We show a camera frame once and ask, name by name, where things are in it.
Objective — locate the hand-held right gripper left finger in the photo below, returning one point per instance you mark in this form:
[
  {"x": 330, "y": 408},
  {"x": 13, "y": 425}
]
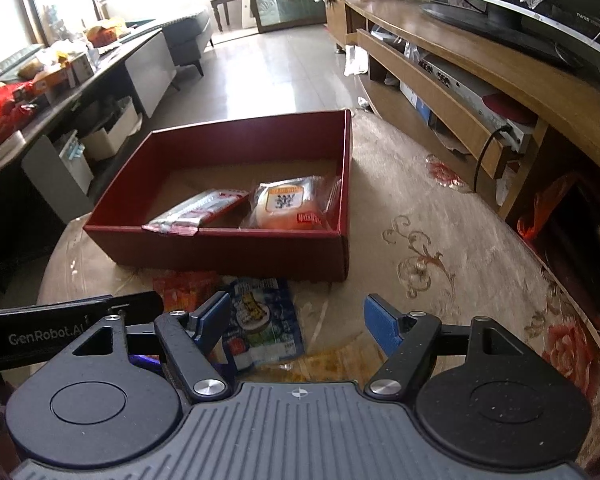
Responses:
[{"x": 214, "y": 317}]

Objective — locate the orange plastic bag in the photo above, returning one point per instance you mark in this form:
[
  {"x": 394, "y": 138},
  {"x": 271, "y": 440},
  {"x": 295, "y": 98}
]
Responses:
[{"x": 540, "y": 215}]

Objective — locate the black and white coffee table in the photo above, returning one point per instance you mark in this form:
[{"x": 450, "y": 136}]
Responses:
[{"x": 145, "y": 65}]

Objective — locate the flat red box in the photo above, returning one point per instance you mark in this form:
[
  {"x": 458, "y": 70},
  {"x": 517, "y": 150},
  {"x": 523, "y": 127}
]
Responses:
[{"x": 510, "y": 110}]

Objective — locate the white plastic bag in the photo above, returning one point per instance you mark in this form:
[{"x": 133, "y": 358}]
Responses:
[{"x": 355, "y": 60}]

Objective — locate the orange carton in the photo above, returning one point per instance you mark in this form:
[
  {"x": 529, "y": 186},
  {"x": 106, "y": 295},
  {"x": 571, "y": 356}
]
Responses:
[{"x": 55, "y": 77}]

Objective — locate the small white carton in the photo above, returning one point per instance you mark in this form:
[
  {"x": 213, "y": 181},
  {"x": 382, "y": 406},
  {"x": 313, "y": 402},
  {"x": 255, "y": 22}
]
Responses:
[{"x": 82, "y": 66}]

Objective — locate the black television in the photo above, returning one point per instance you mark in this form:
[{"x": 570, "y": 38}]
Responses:
[{"x": 555, "y": 15}]

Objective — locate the red dotted candy packet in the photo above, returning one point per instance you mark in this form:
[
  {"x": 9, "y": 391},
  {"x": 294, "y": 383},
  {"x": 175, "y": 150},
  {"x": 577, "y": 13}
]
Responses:
[{"x": 185, "y": 290}]

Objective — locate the grey sofa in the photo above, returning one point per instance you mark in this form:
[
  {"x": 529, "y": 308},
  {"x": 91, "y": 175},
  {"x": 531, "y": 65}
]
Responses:
[{"x": 185, "y": 35}]

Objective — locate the red cardboard box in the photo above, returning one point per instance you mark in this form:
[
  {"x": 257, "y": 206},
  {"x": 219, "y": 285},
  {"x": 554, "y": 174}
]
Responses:
[{"x": 230, "y": 255}]

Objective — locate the silver media player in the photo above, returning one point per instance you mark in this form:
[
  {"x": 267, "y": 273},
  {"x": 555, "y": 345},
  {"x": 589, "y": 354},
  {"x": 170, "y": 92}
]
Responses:
[{"x": 460, "y": 82}]

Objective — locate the silver and red snack packet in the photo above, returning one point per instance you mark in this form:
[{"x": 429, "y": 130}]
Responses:
[{"x": 195, "y": 212}]

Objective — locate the blue snack packet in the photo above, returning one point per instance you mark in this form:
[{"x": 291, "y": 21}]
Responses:
[{"x": 265, "y": 320}]

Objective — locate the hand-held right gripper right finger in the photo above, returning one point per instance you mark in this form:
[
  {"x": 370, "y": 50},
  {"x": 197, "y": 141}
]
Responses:
[{"x": 380, "y": 322}]

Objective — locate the crumpled clear plastic wrap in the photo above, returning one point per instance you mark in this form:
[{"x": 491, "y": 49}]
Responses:
[{"x": 413, "y": 55}]

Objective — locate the white storage box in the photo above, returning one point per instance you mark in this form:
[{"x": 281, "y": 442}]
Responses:
[{"x": 110, "y": 135}]

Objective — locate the purple snack packet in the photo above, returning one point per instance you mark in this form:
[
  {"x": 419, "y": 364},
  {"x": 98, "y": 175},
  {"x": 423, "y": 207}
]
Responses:
[{"x": 142, "y": 361}]

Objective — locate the blue and white carton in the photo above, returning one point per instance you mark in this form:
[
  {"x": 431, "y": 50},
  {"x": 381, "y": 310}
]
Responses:
[{"x": 420, "y": 105}]

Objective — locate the wooden television cabinet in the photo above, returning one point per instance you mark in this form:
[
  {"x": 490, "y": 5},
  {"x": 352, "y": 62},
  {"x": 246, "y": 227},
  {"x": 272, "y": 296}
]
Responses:
[{"x": 530, "y": 80}]

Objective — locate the white storage bin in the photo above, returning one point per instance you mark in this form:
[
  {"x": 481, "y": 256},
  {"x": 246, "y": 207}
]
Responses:
[{"x": 55, "y": 170}]

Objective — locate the red plastic bag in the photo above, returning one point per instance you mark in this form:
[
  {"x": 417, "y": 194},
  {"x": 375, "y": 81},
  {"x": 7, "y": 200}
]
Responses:
[{"x": 5, "y": 105}]

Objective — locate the clear wrapped bun packet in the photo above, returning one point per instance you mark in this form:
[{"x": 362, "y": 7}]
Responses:
[{"x": 285, "y": 205}]

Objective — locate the orange fruit bag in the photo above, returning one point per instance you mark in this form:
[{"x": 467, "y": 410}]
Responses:
[{"x": 104, "y": 34}]

